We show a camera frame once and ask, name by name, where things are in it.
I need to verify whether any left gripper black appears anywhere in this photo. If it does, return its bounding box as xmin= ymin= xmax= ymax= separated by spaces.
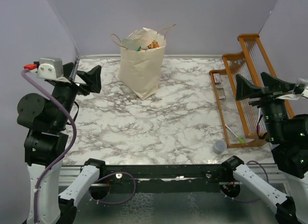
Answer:
xmin=51 ymin=61 xmax=101 ymax=128

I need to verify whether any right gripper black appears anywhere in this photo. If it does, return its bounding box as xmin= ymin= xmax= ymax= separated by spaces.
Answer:
xmin=235 ymin=70 xmax=295 ymax=140

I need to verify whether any black front frame bar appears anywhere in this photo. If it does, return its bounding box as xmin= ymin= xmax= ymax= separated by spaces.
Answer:
xmin=90 ymin=164 xmax=234 ymax=196

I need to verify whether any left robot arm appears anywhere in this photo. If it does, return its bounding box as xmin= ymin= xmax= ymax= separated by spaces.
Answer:
xmin=17 ymin=58 xmax=106 ymax=224

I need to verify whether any small grey card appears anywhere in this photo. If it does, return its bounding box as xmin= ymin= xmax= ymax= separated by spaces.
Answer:
xmin=217 ymin=88 xmax=226 ymax=100

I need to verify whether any small clear plastic cup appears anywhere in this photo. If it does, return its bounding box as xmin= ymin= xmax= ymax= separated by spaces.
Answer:
xmin=213 ymin=140 xmax=227 ymax=154

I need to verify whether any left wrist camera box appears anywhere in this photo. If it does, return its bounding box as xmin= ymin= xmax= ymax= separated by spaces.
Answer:
xmin=24 ymin=57 xmax=64 ymax=80

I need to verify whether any small red white box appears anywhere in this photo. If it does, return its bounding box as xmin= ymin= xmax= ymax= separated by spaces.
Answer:
xmin=213 ymin=73 xmax=221 ymax=84

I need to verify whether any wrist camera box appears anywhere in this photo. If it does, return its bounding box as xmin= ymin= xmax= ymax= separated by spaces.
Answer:
xmin=24 ymin=57 xmax=64 ymax=80
xmin=276 ymin=78 xmax=308 ymax=100

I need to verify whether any green tipped pen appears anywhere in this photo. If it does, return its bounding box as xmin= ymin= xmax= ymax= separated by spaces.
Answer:
xmin=225 ymin=124 xmax=245 ymax=144

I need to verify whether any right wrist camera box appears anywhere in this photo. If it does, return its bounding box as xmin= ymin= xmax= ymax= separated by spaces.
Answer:
xmin=276 ymin=78 xmax=308 ymax=100

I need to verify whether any beige paper bag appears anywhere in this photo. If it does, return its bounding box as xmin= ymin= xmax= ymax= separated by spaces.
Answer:
xmin=111 ymin=25 xmax=175 ymax=100

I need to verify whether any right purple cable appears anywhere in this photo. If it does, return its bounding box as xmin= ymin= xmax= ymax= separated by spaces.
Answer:
xmin=223 ymin=160 xmax=271 ymax=203

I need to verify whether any wooden tiered rack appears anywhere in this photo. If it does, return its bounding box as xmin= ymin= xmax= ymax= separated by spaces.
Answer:
xmin=209 ymin=34 xmax=277 ymax=148

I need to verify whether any orange colourful candy bag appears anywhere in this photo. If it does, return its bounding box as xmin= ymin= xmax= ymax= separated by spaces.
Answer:
xmin=147 ymin=40 xmax=160 ymax=49

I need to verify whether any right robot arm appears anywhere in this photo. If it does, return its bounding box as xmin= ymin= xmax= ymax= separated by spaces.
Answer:
xmin=221 ymin=72 xmax=308 ymax=224

